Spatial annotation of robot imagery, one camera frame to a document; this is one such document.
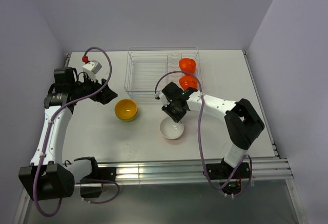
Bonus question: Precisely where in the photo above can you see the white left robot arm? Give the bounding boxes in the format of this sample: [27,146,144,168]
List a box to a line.
[18,67,117,201]

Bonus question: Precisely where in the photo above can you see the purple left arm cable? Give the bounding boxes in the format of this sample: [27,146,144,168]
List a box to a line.
[33,46,120,217]

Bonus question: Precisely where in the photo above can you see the orange bowl carried to rack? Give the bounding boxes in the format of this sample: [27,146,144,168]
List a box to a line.
[179,75,198,90]

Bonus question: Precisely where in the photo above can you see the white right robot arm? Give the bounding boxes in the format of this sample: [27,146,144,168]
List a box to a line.
[155,82,265,178]

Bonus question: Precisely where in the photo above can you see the orange bowl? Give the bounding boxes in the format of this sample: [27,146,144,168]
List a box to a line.
[179,58,197,74]

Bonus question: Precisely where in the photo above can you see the white bowl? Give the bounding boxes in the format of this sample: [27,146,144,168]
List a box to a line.
[159,117,185,140]

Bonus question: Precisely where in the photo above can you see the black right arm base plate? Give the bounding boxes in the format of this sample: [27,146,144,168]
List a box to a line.
[206,162,251,180]

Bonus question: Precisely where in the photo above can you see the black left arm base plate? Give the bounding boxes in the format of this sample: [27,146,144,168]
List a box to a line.
[77,167,116,184]

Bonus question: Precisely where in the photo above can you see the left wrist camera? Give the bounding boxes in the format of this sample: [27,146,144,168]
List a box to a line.
[82,56,102,82]

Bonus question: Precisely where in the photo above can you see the aluminium table edge rail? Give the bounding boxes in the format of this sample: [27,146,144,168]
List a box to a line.
[24,158,294,189]

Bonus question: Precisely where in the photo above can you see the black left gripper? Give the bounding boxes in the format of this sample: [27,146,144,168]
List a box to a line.
[71,72,117,105]

